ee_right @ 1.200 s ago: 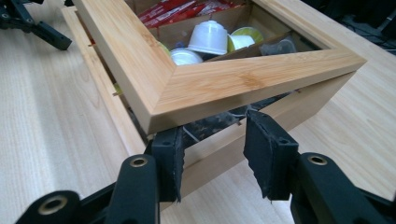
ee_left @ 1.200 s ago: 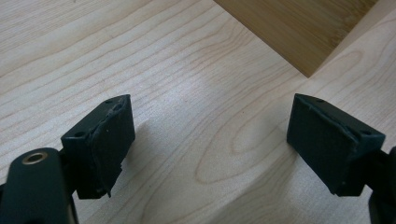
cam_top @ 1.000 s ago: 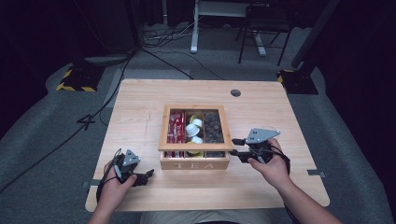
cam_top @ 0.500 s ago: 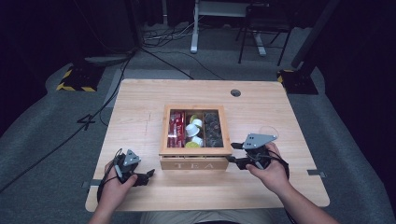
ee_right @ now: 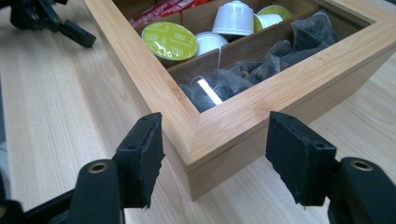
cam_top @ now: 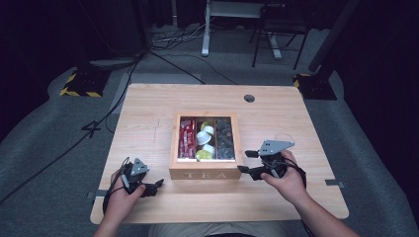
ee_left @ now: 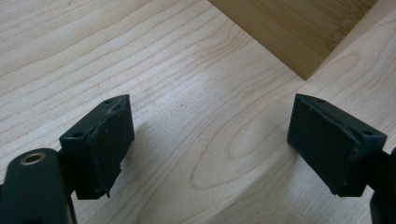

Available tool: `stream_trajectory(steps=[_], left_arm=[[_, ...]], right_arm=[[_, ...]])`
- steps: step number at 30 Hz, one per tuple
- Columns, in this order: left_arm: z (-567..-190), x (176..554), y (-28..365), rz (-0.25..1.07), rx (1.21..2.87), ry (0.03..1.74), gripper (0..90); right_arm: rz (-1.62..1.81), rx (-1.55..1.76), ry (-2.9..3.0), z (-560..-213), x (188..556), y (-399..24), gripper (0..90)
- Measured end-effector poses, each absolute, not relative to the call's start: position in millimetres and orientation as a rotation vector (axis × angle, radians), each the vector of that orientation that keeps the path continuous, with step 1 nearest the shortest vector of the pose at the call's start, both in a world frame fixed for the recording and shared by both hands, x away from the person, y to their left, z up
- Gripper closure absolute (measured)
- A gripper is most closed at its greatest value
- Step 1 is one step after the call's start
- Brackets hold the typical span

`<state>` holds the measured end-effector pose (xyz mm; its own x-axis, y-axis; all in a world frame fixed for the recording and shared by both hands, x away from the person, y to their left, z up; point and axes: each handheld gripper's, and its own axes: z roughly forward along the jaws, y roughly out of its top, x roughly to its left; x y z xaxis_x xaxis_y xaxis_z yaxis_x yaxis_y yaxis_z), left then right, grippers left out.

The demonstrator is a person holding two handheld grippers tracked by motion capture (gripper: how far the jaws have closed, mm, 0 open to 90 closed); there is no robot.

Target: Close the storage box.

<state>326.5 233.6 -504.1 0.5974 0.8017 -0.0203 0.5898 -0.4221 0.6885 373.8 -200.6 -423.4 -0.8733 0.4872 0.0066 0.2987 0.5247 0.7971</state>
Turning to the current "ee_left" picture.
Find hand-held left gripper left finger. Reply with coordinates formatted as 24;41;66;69
59;94;135;201

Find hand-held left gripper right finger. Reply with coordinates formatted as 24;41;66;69
287;92;389;198

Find wooden tea box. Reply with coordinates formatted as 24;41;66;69
207;0;387;81

